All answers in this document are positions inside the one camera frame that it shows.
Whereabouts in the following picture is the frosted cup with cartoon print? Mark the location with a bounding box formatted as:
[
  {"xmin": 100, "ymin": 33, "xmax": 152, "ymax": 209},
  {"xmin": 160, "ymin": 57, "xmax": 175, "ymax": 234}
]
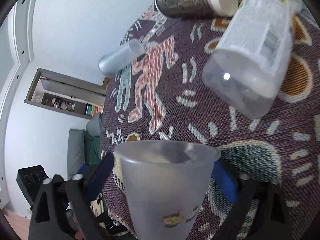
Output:
[{"xmin": 114, "ymin": 140, "xmax": 221, "ymax": 239}]

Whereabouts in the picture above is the clear cup with barcode label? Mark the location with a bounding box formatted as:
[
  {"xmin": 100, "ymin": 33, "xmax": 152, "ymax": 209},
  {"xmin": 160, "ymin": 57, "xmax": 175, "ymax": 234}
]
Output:
[{"xmin": 202, "ymin": 0, "xmax": 294, "ymax": 119}]

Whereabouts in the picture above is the frosted clear plastic cup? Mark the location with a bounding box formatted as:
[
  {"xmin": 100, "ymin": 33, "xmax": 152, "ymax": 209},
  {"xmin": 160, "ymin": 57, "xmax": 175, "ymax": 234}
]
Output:
[{"xmin": 98, "ymin": 39, "xmax": 145, "ymax": 77}]

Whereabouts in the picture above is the dark patterned cup white rim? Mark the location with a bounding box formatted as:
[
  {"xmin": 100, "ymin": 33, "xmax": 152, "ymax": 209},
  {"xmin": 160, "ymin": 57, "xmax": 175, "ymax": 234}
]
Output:
[{"xmin": 155, "ymin": 0, "xmax": 239, "ymax": 18}]

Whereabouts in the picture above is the grey sofa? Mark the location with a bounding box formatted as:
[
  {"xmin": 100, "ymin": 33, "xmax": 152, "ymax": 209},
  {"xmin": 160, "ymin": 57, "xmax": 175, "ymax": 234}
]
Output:
[{"xmin": 67, "ymin": 113, "xmax": 102, "ymax": 179}]

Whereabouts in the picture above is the purple patterned woven tablecloth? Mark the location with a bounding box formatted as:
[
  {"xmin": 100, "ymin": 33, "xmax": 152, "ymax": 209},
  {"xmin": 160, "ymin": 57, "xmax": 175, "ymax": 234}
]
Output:
[{"xmin": 100, "ymin": 0, "xmax": 319, "ymax": 239}]

